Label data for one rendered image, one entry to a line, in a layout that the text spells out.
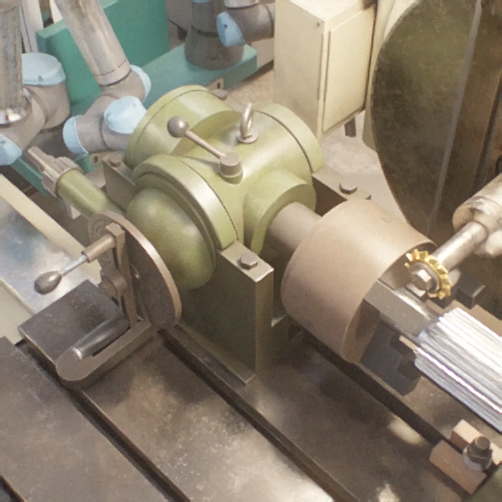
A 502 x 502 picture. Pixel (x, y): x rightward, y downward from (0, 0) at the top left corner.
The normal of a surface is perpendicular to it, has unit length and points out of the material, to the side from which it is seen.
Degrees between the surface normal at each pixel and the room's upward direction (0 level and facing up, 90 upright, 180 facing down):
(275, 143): 24
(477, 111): 90
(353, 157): 0
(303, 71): 90
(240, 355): 90
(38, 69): 7
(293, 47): 90
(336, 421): 0
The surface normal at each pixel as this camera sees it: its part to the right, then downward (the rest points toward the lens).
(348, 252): -0.29, -0.38
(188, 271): 0.10, 0.64
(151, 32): 0.69, 0.54
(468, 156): -0.72, 0.53
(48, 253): 0.00, -0.65
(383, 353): -0.65, 0.20
